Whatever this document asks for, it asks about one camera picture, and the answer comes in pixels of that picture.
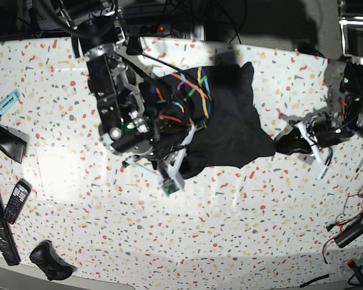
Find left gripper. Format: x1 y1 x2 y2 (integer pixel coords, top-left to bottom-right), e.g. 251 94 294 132
273 112 354 160

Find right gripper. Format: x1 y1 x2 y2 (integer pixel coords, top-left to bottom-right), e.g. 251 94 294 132
120 99 197 175

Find black T-shirt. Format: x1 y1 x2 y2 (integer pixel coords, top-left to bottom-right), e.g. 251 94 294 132
139 62 276 179

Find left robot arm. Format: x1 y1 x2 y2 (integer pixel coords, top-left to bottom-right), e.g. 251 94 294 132
274 1 363 155

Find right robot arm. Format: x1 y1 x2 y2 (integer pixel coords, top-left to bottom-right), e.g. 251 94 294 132
50 1 200 179

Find grey power strip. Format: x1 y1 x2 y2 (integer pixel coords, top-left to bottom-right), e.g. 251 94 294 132
125 24 171 37

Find black handheld device left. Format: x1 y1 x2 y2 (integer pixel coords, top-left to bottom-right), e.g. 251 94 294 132
0 126 27 164

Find turquoise Stabilo Boss highlighter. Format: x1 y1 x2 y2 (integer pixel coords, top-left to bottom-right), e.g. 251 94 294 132
0 90 19 117

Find red black clamp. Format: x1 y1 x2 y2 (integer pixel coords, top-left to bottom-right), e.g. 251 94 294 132
347 259 363 288

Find black game controller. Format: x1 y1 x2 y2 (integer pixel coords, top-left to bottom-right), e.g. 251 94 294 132
30 240 75 281

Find long black bar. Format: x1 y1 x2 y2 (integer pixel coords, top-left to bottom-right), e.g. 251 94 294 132
0 195 21 266

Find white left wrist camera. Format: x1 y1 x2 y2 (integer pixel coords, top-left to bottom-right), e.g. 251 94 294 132
310 162 331 179

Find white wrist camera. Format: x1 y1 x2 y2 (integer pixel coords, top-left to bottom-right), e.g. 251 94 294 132
310 162 331 179
160 172 185 197

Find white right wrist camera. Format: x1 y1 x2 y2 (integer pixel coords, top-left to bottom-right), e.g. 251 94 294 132
160 172 185 197

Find grey camera stand base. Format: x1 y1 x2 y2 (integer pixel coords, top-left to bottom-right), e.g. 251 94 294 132
126 36 143 56

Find red wire bundle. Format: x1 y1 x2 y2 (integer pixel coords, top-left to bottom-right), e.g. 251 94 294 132
321 173 363 264

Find black cylinder with wires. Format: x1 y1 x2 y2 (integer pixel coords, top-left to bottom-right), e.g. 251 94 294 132
335 212 363 248

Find black cable strip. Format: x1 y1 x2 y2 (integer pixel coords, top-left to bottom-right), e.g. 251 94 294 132
299 274 330 288

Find black cordless phone handset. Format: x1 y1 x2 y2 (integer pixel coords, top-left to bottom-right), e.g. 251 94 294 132
4 179 31 225

